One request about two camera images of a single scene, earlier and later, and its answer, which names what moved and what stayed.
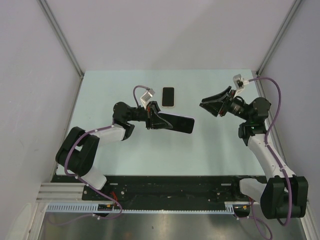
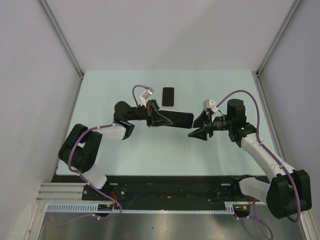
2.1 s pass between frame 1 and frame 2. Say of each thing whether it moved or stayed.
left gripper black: stayed
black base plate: stayed
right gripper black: moved
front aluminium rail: stayed
